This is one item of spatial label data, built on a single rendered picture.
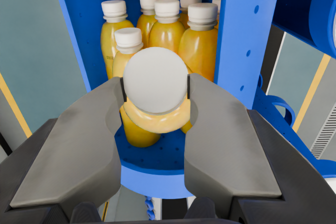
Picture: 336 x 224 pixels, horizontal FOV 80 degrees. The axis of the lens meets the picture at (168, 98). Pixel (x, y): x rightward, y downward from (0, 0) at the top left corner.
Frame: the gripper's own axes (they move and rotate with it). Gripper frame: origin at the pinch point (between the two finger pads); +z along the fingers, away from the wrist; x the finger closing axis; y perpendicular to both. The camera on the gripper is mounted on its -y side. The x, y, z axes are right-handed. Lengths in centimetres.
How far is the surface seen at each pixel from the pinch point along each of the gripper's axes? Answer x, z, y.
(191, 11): 4.1, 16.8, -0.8
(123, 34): -5.3, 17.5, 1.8
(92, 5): -11.5, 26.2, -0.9
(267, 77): 70, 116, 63
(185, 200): 5, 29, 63
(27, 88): -113, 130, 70
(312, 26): 31.5, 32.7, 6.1
